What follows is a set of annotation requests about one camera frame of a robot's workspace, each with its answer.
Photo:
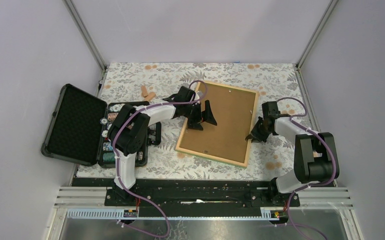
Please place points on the aluminium cable tray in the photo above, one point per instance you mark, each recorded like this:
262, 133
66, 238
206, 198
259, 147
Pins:
100, 203

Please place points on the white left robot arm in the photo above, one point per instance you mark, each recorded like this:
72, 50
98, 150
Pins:
129, 130

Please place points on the brown cardboard backing board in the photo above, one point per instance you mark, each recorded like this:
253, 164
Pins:
225, 126

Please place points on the black poker chip case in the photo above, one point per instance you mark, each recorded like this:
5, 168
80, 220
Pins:
78, 127

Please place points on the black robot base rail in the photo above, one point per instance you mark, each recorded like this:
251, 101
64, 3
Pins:
157, 191

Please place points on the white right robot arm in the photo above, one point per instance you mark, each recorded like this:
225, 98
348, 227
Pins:
315, 161

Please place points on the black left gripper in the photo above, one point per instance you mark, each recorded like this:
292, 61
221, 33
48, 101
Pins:
206, 115

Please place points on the tan wooden block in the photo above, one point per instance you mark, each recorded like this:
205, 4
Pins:
150, 96
144, 91

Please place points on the floral patterned tablecloth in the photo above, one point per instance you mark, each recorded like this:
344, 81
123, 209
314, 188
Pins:
272, 81

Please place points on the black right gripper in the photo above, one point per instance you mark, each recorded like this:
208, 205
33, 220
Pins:
254, 135

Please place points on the wooden picture frame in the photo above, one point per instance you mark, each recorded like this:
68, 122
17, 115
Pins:
212, 159

